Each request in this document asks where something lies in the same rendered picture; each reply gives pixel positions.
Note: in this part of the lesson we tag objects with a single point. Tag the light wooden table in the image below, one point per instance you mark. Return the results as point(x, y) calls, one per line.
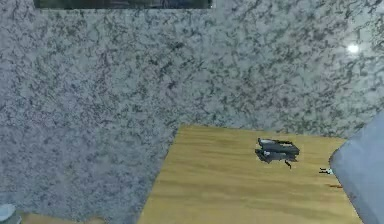
point(216, 186)

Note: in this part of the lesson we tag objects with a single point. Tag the small white black object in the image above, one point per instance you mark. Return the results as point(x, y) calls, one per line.
point(326, 171)

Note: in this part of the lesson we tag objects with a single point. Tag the pale round dish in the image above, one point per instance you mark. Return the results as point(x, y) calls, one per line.
point(6, 212)

